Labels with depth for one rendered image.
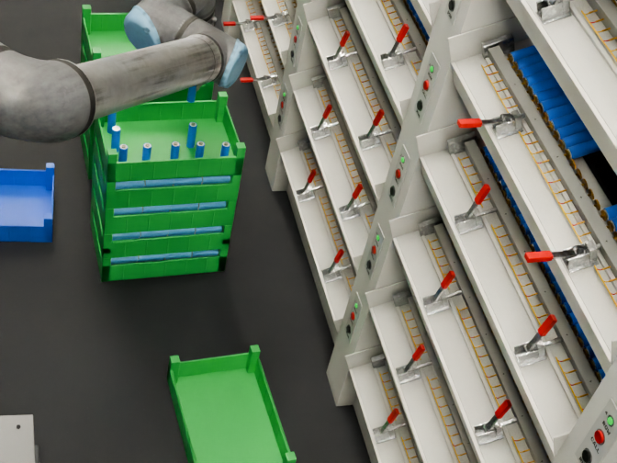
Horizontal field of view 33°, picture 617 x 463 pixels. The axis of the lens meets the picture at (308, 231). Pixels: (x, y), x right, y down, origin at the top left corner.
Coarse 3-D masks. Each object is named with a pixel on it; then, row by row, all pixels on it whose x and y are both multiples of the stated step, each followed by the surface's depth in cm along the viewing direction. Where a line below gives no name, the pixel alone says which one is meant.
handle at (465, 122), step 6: (462, 120) 149; (468, 120) 149; (474, 120) 149; (480, 120) 149; (486, 120) 150; (492, 120) 150; (498, 120) 150; (504, 120) 150; (462, 126) 149; (468, 126) 149; (474, 126) 149; (480, 126) 149
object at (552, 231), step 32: (480, 32) 161; (512, 32) 162; (480, 64) 162; (480, 96) 158; (480, 128) 157; (512, 160) 148; (576, 160) 146; (512, 192) 148; (544, 192) 143; (544, 224) 139; (576, 288) 132; (608, 320) 128; (608, 352) 125
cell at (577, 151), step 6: (582, 144) 144; (588, 144) 144; (594, 144) 144; (570, 150) 144; (576, 150) 144; (582, 150) 144; (588, 150) 144; (594, 150) 144; (570, 156) 145; (576, 156) 144
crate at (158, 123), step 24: (96, 120) 228; (120, 120) 235; (144, 120) 237; (168, 120) 238; (192, 120) 240; (216, 120) 241; (120, 144) 229; (168, 144) 232; (216, 144) 235; (240, 144) 225; (120, 168) 219; (144, 168) 221; (168, 168) 223; (192, 168) 224; (216, 168) 226; (240, 168) 228
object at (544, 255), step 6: (534, 252) 131; (540, 252) 132; (546, 252) 132; (552, 252) 132; (558, 252) 132; (564, 252) 133; (570, 252) 133; (576, 252) 132; (528, 258) 131; (534, 258) 131; (540, 258) 131; (546, 258) 131; (552, 258) 132; (558, 258) 132
